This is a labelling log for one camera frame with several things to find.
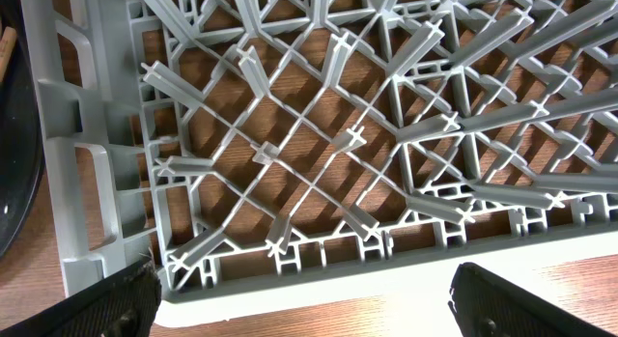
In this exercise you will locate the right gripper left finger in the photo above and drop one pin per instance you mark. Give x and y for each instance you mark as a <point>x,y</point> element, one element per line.
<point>122,304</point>

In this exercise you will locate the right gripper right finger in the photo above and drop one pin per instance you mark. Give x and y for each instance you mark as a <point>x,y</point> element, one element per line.
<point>485,304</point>

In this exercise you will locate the grey dishwasher rack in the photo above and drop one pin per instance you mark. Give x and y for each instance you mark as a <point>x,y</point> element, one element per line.
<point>274,154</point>

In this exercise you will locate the wooden chopstick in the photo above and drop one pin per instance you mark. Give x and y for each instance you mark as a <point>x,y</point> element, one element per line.
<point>8,42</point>

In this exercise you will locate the round black tray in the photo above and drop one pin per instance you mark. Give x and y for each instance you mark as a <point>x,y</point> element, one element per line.
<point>21,138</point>

